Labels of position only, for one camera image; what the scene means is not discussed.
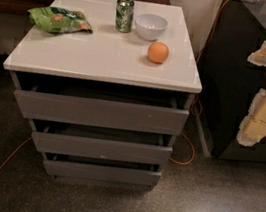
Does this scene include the orange fruit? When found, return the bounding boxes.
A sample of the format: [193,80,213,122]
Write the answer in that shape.
[147,42,169,64]

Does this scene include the green soda can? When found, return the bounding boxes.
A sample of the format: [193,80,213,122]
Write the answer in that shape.
[115,0,135,33]

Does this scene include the grey drawer cabinet white top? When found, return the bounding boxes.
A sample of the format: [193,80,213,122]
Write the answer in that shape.
[4,0,202,190]

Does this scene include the green snack bag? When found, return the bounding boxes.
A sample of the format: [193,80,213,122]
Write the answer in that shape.
[27,6,93,34]

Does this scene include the grey top drawer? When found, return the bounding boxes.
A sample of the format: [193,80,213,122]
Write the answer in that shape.
[9,70,193,146]

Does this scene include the white bowl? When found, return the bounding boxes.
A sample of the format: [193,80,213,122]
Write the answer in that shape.
[134,13,168,41]

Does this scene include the black bin cabinet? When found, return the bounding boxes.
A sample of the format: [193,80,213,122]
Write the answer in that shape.
[198,0,266,162]

